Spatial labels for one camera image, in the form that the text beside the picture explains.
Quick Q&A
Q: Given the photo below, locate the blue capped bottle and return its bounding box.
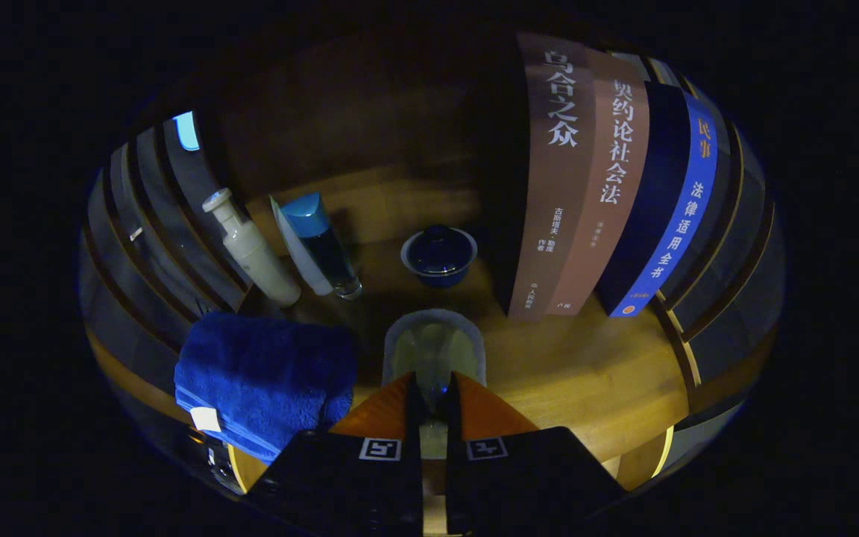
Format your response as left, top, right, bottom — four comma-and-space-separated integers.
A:
280, 192, 363, 301

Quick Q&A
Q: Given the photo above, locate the white pump bottle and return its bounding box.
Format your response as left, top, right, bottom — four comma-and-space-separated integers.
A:
201, 187, 302, 307

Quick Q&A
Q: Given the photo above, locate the reddish brown book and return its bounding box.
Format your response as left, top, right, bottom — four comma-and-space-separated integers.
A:
547, 48, 652, 317

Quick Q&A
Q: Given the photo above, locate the dark brown book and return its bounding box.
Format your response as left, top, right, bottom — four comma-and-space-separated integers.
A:
508, 31, 598, 323

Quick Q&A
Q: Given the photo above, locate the yellow handled scrub sponge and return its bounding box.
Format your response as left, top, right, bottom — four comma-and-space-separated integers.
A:
382, 308, 488, 459

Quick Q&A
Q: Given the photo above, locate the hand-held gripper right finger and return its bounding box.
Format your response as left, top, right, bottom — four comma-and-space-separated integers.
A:
444, 371, 629, 536

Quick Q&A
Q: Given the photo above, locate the folded blue towel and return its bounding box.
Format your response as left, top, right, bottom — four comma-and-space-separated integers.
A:
174, 311, 357, 465

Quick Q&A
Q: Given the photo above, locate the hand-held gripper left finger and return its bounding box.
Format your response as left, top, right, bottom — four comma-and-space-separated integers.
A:
249, 371, 424, 536

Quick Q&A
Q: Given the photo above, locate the blue book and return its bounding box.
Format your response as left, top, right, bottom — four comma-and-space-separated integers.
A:
595, 81, 720, 319

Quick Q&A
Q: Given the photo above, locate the white and green tube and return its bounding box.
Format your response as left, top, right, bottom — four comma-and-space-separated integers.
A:
269, 195, 335, 297

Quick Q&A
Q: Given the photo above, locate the wooden cabinet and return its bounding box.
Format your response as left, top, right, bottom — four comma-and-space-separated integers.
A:
79, 30, 786, 497

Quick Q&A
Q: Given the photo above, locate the wooden countertop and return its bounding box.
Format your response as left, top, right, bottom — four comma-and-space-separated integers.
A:
86, 164, 699, 493

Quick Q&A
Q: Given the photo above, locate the blue lidded teacup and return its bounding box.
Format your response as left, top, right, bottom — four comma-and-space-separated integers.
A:
400, 224, 479, 289

